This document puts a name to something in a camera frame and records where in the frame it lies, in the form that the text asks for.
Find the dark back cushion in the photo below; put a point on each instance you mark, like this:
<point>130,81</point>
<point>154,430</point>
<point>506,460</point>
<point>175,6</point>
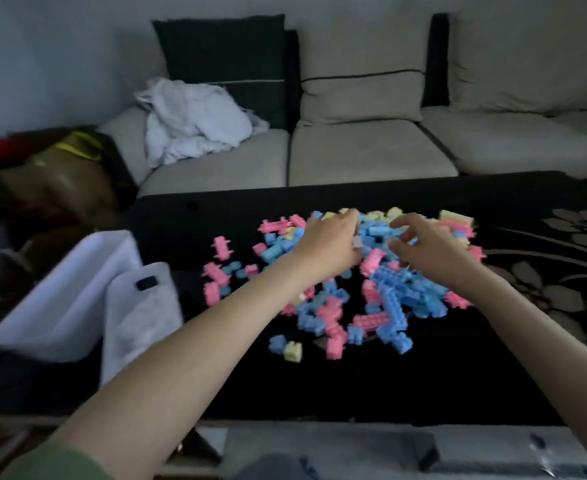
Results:
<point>223,49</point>

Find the crumpled white cloth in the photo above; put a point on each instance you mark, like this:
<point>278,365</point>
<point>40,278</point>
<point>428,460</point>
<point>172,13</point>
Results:
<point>193,119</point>

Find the person's left forearm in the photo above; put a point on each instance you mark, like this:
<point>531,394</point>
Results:
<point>183,374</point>

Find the black glass coffee table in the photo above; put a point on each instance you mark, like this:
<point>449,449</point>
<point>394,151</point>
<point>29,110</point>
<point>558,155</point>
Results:
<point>448,374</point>

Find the pile of colorful blocks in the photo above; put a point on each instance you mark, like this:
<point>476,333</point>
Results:
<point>388,304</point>

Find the person's left hand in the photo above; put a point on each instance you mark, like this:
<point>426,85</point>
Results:
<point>323,247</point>

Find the person's right forearm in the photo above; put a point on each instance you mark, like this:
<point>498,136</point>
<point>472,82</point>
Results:
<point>548,354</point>

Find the yellow bag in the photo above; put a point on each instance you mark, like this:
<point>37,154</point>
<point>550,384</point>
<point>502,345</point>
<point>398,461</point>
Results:
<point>81,144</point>

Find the green sleeve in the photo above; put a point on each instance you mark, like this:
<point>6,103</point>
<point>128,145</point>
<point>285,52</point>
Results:
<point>53,467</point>

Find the person's left leg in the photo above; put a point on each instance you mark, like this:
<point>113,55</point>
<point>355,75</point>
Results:
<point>273,469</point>

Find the glossy brown shopping bag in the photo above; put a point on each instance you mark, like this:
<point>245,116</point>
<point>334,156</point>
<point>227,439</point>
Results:
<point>68,189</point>

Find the beige back cushion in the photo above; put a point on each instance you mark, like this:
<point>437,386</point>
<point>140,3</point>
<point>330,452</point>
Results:
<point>523,59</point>
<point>363,94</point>

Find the white bin of white bricks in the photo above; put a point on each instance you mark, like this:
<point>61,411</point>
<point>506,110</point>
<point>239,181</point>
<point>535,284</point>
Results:
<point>138,319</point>

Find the person's right hand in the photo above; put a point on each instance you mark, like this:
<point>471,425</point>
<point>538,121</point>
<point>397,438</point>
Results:
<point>436,254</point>

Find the grey sofa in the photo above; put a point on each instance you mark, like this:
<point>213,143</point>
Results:
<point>368,154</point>

